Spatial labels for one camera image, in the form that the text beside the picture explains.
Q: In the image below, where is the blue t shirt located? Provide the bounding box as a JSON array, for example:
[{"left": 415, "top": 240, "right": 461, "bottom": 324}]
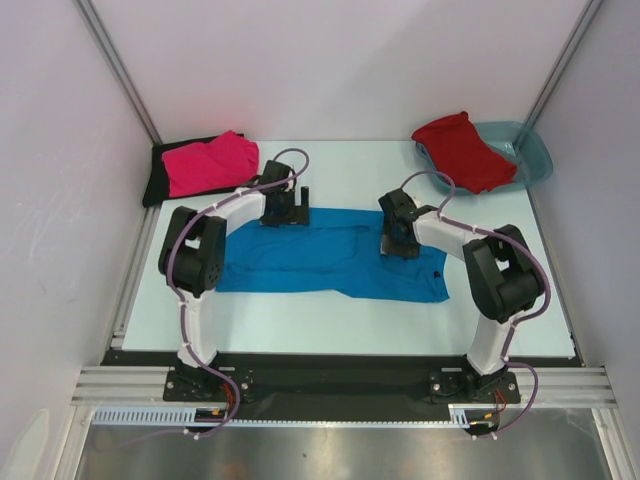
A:
[{"left": 216, "top": 208, "right": 449, "bottom": 303}]

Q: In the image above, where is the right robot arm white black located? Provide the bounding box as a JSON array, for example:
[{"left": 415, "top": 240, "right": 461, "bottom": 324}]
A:
[{"left": 378, "top": 188, "right": 549, "bottom": 402}]

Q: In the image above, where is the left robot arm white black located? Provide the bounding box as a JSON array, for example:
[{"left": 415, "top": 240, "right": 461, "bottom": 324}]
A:
[{"left": 158, "top": 159, "right": 310, "bottom": 401}]

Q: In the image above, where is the pink folded t shirt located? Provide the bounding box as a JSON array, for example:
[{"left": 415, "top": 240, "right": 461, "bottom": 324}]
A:
[{"left": 161, "top": 131, "right": 259, "bottom": 199}]

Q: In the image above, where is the red t shirt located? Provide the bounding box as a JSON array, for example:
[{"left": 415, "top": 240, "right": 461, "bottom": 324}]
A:
[{"left": 411, "top": 111, "right": 517, "bottom": 194}]

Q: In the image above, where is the black folded t shirt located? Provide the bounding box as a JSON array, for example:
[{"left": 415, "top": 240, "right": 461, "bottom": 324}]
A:
[{"left": 142, "top": 135, "right": 242, "bottom": 208}]

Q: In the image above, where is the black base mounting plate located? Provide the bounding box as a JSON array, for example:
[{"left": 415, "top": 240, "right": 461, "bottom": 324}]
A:
[{"left": 101, "top": 349, "right": 580, "bottom": 423}]

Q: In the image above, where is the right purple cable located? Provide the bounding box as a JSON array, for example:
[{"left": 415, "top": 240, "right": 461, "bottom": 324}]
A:
[{"left": 399, "top": 170, "right": 553, "bottom": 441}]

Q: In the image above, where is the purple cable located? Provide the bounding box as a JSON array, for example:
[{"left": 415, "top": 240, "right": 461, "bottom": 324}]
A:
[
  {"left": 164, "top": 147, "right": 311, "bottom": 443},
  {"left": 399, "top": 170, "right": 553, "bottom": 441}
]

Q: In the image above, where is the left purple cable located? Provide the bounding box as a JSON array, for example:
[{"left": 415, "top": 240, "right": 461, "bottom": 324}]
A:
[{"left": 164, "top": 147, "right": 311, "bottom": 443}]

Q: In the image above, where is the white slotted cable duct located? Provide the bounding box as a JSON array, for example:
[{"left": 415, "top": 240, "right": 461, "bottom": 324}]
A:
[{"left": 92, "top": 406, "right": 497, "bottom": 429}]

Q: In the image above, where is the left aluminium corner post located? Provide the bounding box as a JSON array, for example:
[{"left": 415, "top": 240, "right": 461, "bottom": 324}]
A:
[{"left": 73, "top": 0, "right": 162, "bottom": 145}]

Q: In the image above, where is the aluminium corner post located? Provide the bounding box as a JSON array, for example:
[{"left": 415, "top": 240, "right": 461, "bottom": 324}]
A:
[
  {"left": 73, "top": 0, "right": 162, "bottom": 145},
  {"left": 524, "top": 0, "right": 606, "bottom": 128}
]

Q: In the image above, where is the right aluminium corner post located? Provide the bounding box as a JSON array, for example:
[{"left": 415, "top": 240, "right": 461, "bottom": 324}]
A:
[{"left": 524, "top": 0, "right": 606, "bottom": 128}]

